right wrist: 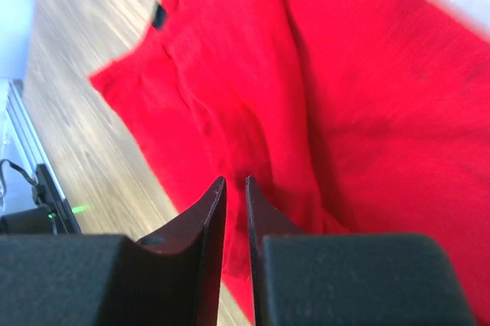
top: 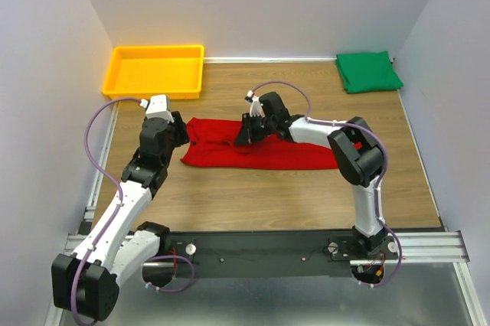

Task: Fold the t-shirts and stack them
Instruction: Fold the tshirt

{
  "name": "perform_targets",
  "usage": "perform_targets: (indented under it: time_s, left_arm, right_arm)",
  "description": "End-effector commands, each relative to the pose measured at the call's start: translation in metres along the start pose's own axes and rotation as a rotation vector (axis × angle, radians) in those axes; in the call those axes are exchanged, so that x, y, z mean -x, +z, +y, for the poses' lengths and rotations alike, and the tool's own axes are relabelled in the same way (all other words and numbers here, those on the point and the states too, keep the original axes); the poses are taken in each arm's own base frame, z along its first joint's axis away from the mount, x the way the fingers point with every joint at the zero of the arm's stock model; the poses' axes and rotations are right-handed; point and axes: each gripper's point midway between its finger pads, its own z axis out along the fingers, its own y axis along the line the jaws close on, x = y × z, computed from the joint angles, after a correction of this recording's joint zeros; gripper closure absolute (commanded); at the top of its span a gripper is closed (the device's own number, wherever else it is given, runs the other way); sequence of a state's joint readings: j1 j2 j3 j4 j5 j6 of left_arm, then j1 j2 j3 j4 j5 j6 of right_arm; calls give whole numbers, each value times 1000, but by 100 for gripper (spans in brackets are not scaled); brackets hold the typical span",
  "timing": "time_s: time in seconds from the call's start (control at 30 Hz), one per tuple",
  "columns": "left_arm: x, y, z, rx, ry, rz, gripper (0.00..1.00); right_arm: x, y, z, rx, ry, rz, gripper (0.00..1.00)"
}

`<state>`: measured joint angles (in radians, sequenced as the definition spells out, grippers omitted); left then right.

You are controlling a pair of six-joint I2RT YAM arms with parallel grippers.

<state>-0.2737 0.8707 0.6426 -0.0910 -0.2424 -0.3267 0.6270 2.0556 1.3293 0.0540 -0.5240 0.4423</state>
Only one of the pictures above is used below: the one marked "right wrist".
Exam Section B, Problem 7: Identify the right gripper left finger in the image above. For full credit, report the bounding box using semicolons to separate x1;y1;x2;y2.
1;178;227;325

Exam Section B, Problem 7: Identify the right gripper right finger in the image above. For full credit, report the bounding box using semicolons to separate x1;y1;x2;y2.
246;178;476;325

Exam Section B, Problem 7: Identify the red t shirt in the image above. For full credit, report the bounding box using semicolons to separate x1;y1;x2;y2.
90;0;489;325

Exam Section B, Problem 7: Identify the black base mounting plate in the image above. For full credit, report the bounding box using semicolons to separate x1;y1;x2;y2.
32;164;82;234

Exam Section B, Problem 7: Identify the aluminium frame rail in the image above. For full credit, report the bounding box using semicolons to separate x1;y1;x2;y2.
1;78;47;176

